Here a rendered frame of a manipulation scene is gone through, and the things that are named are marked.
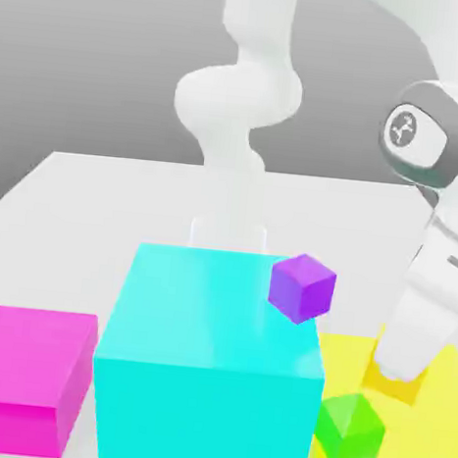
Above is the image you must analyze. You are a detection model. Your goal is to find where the large yellow box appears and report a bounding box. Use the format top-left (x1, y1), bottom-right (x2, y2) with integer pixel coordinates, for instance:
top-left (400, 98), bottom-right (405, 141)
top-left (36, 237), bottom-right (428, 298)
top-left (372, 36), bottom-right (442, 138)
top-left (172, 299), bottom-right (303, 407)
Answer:
top-left (304, 331), bottom-right (458, 458)

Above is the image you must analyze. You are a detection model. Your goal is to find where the large cyan box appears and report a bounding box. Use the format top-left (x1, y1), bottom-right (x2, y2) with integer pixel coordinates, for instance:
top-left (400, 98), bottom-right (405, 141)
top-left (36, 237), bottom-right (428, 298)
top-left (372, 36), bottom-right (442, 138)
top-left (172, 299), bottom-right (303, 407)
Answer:
top-left (82, 237), bottom-right (338, 458)

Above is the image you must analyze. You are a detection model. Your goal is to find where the small green cube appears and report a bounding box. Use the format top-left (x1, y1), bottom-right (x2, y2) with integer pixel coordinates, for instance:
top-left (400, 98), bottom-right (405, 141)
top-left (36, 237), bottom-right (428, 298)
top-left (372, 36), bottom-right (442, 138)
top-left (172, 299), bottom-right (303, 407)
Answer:
top-left (311, 387), bottom-right (390, 458)

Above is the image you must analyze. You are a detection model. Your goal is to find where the small purple cube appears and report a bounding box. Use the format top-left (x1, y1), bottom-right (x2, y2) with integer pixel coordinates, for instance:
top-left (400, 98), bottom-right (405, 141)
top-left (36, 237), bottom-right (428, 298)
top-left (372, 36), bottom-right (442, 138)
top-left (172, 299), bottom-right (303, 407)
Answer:
top-left (265, 249), bottom-right (339, 330)

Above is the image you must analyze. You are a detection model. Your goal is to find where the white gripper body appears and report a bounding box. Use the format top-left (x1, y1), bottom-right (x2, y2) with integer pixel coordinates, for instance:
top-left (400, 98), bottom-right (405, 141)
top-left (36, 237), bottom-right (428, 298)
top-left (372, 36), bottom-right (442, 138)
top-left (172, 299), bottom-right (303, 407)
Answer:
top-left (395, 220), bottom-right (458, 328)

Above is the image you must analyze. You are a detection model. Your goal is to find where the small orange cube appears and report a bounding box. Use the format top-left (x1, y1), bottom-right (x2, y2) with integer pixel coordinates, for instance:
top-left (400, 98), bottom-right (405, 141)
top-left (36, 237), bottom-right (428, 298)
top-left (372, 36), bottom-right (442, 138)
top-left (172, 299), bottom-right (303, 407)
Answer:
top-left (359, 353), bottom-right (432, 410)

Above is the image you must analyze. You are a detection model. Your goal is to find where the large magenta box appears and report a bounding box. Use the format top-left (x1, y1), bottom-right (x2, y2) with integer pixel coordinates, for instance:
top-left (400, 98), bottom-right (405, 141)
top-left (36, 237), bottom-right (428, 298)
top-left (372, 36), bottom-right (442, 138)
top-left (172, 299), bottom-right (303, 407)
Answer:
top-left (0, 304), bottom-right (102, 458)

